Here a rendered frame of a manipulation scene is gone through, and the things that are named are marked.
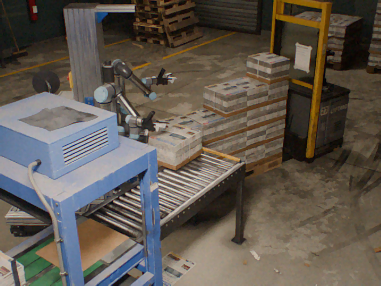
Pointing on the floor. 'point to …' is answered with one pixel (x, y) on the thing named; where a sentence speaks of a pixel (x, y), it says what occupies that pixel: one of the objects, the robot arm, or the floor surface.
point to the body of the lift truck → (327, 114)
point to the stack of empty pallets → (153, 19)
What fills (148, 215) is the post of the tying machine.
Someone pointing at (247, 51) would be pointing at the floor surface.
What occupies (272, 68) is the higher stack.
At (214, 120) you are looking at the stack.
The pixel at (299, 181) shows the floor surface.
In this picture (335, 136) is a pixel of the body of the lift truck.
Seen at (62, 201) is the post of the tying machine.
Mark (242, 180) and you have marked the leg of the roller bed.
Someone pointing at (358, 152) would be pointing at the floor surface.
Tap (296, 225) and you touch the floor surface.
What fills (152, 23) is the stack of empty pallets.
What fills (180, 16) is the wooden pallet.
